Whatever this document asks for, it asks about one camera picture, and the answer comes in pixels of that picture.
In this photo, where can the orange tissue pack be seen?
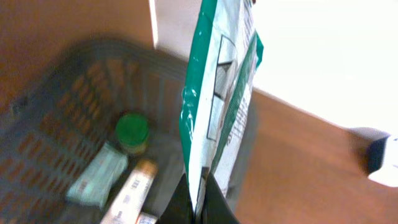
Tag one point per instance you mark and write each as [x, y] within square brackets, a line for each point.
[145, 218]

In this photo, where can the mint green wipes pack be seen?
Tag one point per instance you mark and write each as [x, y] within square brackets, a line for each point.
[94, 184]

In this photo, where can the white tube brown cap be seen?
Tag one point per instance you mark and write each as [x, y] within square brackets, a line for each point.
[128, 203]

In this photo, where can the green white sponge package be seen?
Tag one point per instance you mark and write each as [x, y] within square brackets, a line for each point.
[225, 54]

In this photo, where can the grey plastic basket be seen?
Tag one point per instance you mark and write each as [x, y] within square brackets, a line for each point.
[50, 136]

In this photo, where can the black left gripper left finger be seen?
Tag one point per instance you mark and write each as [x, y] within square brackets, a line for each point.
[179, 210]

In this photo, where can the white barcode scanner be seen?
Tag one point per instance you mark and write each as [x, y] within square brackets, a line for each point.
[382, 161]

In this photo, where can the green lid jar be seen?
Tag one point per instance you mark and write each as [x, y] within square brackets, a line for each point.
[132, 132]

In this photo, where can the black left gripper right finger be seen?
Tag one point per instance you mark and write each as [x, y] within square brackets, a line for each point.
[215, 209]

